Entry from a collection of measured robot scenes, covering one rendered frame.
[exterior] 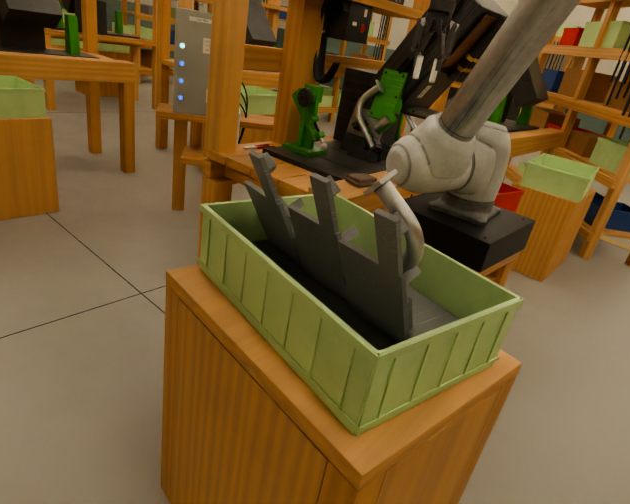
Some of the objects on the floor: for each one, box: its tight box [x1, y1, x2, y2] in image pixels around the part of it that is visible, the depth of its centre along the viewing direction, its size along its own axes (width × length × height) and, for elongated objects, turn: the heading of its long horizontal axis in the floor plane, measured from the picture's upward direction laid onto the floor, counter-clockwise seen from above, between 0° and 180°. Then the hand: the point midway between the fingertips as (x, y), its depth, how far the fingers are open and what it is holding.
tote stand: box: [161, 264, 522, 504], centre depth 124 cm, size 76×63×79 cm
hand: (425, 70), depth 145 cm, fingers open, 5 cm apart
